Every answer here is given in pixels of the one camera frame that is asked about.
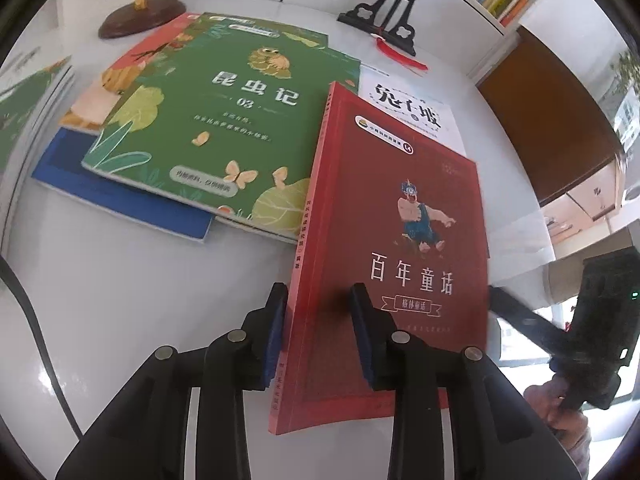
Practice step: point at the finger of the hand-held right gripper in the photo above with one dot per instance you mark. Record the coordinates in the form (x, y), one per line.
(530, 322)

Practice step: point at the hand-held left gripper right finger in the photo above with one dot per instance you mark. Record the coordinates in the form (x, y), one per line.
(361, 340)

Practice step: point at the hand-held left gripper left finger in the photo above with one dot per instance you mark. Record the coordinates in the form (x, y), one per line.
(272, 340)

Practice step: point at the red cover book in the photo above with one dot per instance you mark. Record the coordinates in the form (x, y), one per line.
(400, 185)

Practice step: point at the large plain blue book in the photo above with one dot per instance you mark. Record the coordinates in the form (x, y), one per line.
(130, 200)

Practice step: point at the green leafy cover book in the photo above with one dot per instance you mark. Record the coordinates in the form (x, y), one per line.
(210, 125)

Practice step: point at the pale reed cover book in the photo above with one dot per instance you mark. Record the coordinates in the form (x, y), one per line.
(390, 77)

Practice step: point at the orange red illustrated book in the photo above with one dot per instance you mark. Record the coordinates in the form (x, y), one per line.
(110, 90)

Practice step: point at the person's right forearm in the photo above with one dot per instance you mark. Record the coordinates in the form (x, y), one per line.
(575, 440)

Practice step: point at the person's right hand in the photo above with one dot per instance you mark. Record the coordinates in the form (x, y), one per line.
(545, 397)

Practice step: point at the brown wooden cabinet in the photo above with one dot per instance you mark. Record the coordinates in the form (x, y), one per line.
(540, 110)

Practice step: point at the red tassel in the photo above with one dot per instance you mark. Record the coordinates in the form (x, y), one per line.
(405, 62)

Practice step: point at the black fan stand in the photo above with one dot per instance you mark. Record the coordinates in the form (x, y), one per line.
(362, 14)

